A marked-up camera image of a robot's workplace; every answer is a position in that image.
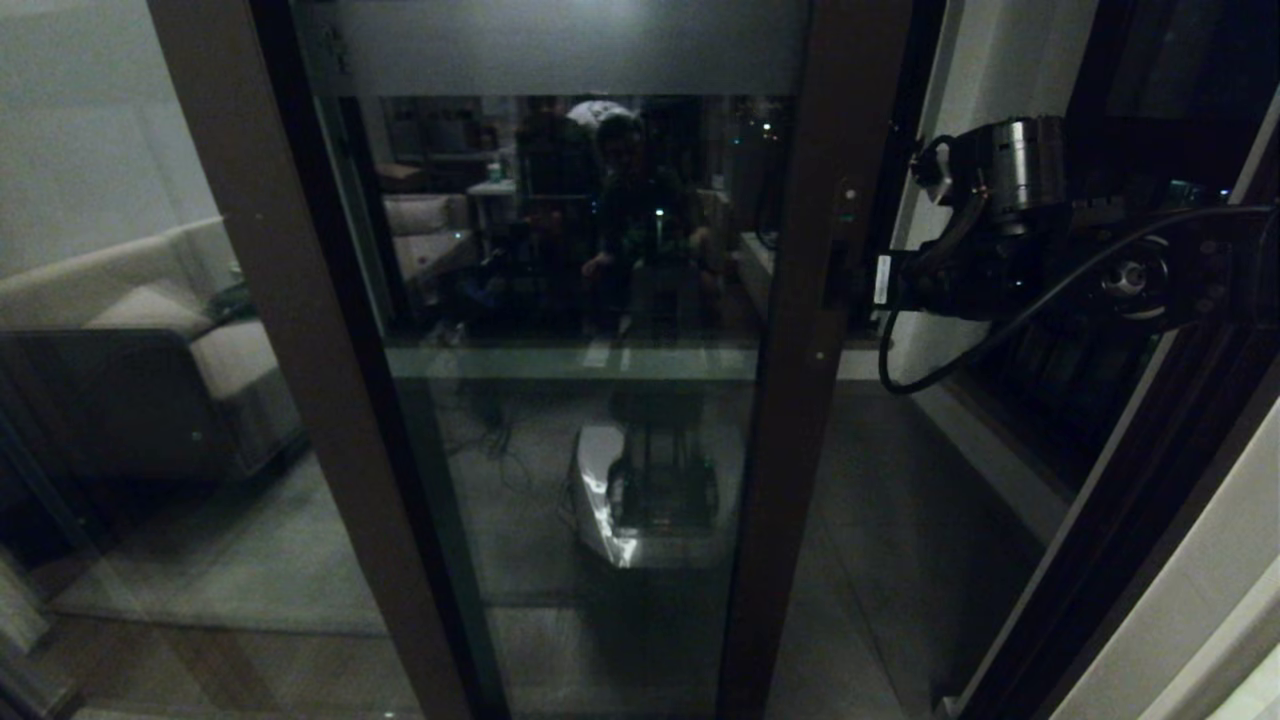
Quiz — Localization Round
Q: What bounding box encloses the recessed dark door handle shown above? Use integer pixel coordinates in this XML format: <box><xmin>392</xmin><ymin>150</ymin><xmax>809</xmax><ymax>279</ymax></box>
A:
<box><xmin>824</xmin><ymin>238</ymin><xmax>853</xmax><ymax>311</ymax></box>

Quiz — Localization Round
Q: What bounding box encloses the brown framed sliding glass door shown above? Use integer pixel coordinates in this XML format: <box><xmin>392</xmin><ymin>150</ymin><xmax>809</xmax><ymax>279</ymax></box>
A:
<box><xmin>250</xmin><ymin>0</ymin><xmax>946</xmax><ymax>720</ymax></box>

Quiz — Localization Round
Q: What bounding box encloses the brown framed fixed glass panel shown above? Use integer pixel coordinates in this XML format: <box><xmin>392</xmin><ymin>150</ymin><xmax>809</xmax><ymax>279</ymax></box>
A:
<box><xmin>0</xmin><ymin>0</ymin><xmax>471</xmax><ymax>720</ymax></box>

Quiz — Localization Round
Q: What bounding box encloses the grey rug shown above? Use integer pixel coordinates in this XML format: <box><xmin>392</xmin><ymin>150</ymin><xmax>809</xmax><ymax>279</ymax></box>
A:
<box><xmin>50</xmin><ymin>458</ymin><xmax>387</xmax><ymax>637</ymax></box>

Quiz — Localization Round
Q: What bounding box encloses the light grey sofa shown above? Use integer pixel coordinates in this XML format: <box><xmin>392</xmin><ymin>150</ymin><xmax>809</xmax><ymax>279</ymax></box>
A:
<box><xmin>0</xmin><ymin>218</ymin><xmax>301</xmax><ymax>483</ymax></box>

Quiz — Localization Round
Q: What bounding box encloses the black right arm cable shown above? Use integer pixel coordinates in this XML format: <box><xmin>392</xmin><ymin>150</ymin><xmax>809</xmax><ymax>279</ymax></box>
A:
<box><xmin>877</xmin><ymin>204</ymin><xmax>1280</xmax><ymax>397</ymax></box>

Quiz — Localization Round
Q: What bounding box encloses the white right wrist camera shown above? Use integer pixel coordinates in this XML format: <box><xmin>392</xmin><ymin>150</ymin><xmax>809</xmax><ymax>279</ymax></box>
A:
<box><xmin>910</xmin><ymin>138</ymin><xmax>953</xmax><ymax>206</ymax></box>

